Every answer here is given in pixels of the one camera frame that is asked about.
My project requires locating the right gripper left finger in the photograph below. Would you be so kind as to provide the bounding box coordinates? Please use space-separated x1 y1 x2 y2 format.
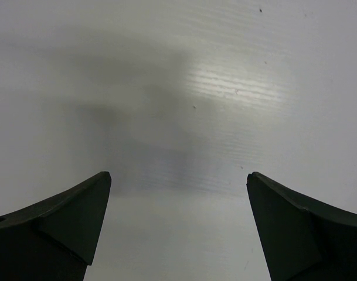
0 172 111 280

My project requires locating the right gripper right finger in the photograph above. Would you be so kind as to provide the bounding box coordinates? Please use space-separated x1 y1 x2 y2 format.
247 172 357 280

